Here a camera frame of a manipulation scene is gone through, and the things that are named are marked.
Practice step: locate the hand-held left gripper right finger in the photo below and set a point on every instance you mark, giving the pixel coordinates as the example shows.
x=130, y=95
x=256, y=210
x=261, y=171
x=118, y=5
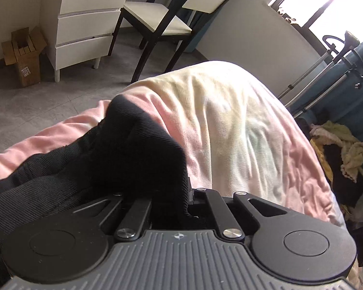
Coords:
x=213, y=208

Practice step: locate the white dressing table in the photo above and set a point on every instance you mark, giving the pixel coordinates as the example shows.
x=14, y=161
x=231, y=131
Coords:
x=87, y=21

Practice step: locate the cardboard box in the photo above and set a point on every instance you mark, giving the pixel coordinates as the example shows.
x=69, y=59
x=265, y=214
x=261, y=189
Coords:
x=27, y=60

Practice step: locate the dark framed window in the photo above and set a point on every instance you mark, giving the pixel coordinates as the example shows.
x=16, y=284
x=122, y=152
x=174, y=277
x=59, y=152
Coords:
x=329, y=0

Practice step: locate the cream knitted blanket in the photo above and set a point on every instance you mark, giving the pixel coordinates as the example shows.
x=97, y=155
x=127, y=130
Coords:
x=351, y=151

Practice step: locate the black knit garment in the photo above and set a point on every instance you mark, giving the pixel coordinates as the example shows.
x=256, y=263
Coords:
x=109, y=157

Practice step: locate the white chair with black frame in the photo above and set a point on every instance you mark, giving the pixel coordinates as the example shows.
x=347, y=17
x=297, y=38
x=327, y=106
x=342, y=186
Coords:
x=157, y=18

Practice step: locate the yellow cloth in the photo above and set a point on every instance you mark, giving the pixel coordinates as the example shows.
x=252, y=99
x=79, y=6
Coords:
x=322, y=160

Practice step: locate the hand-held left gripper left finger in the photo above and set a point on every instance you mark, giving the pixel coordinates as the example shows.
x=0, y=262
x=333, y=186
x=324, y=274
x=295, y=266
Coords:
x=140, y=210

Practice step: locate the garment steamer stand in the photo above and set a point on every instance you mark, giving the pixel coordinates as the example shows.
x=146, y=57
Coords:
x=329, y=72

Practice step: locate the dark fluffy clothing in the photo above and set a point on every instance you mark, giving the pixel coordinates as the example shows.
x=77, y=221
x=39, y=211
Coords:
x=341, y=181

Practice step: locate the pastel duvet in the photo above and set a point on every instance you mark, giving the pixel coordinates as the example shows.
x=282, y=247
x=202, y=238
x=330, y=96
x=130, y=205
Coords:
x=230, y=127

